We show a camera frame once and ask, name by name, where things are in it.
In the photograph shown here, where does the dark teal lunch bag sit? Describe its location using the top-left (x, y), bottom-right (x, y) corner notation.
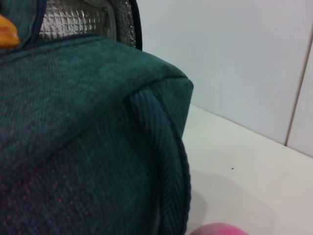
top-left (0, 0), bottom-right (194, 235)

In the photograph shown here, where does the yellow banana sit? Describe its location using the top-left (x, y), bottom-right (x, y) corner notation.
top-left (0, 14), bottom-right (20, 48)

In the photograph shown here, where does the pink peach ball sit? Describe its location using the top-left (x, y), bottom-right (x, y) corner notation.
top-left (188, 222), bottom-right (249, 235)

